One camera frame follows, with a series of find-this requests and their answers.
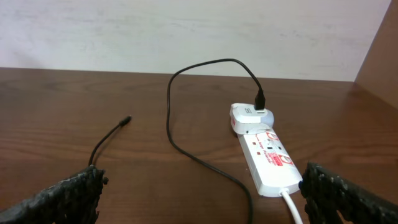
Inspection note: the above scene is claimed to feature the white power strip cord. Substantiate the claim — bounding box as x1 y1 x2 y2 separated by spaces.
280 190 304 224

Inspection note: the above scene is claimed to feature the white USB charger adapter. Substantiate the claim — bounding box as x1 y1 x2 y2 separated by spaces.
229 103 274 135

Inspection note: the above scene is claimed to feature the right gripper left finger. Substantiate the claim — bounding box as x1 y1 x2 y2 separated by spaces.
1 165 108 224

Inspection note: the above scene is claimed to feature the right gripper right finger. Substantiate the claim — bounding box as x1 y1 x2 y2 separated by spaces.
300 162 397 224

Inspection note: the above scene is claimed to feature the white power strip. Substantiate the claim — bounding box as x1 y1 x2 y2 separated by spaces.
237 127 302 197

